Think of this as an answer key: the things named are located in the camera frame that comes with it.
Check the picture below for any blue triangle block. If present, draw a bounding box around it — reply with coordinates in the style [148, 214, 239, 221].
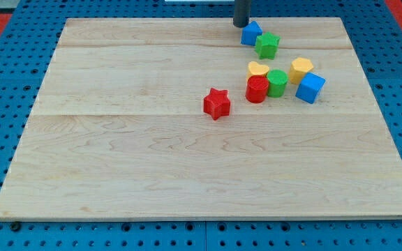
[241, 21, 263, 46]

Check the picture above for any red star block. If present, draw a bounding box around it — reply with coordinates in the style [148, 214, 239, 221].
[203, 88, 231, 121]

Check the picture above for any green star block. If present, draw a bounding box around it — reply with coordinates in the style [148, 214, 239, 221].
[255, 32, 281, 60]

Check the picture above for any light wooden board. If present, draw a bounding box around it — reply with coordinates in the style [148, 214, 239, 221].
[0, 17, 402, 222]

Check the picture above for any red cylinder block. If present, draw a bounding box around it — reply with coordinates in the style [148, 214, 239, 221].
[245, 75, 269, 103]

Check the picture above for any yellow heart block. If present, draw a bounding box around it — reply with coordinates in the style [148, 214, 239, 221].
[246, 61, 270, 79]

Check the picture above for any green cylinder block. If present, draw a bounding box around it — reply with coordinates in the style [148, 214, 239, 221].
[267, 70, 288, 98]

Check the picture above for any yellow hexagon block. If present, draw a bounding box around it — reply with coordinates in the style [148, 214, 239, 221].
[288, 57, 314, 84]

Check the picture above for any blue cube block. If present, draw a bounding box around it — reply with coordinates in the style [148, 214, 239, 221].
[295, 73, 326, 104]

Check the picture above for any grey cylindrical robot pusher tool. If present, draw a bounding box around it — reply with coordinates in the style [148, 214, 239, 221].
[232, 0, 252, 28]

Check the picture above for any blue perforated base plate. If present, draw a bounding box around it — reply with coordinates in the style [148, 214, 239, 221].
[0, 0, 402, 250]

